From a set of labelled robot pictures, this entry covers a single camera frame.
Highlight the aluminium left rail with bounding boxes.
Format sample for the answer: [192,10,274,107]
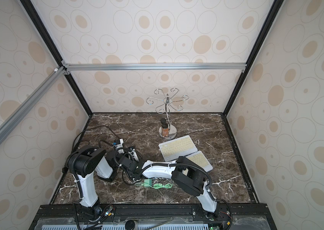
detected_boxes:
[0,66,65,145]

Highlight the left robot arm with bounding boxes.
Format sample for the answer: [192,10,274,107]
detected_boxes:
[65,145,118,208]

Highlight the chrome hook stand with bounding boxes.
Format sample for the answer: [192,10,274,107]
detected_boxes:
[146,88,189,140]

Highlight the aluminium back rail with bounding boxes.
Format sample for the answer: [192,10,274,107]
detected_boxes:
[64,63,247,71]

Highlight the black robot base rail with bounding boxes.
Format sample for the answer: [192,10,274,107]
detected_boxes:
[29,204,276,230]

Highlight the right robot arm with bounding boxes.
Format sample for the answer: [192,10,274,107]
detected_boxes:
[115,156,218,213]

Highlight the light green charging cable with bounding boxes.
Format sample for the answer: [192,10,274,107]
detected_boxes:
[134,182,174,190]

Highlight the orange spice bottle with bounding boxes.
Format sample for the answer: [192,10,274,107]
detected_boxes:
[162,123,169,138]

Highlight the dark spice bottle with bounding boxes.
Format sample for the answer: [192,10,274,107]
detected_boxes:
[160,118,168,129]

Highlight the light green charger plug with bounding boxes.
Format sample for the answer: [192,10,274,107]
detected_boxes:
[143,179,153,187]

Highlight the black power strip cord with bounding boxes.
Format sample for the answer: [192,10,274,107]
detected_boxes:
[71,125,122,153]

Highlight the white wireless keyboard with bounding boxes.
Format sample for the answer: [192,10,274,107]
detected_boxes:
[186,151,213,172]
[158,135,198,162]

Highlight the aluminium rail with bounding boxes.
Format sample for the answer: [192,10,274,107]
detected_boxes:
[0,66,65,145]
[64,63,247,71]

